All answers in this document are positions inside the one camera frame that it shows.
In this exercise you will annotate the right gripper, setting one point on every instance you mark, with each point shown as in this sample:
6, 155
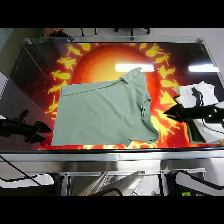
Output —
185, 113

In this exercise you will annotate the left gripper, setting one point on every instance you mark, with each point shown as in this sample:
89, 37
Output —
29, 130

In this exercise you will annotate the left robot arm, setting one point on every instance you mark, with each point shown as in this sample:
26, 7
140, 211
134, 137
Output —
13, 127

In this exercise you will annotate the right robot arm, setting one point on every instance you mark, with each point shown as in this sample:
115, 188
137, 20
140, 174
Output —
210, 113

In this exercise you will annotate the light green polo shirt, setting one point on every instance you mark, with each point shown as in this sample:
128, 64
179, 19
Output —
103, 116

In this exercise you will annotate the silver frame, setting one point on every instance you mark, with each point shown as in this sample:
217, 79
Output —
110, 173

